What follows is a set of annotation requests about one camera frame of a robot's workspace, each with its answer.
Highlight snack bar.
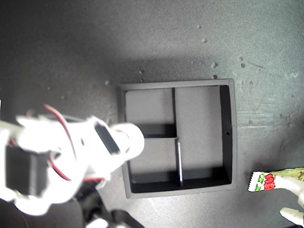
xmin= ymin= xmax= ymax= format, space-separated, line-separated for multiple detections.
xmin=247 ymin=167 xmax=304 ymax=192

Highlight black tray with wells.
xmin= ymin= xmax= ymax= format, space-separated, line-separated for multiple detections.
xmin=116 ymin=78 xmax=238 ymax=200

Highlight red arm wire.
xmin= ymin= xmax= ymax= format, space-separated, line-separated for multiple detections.
xmin=43 ymin=104 xmax=105 ymax=182

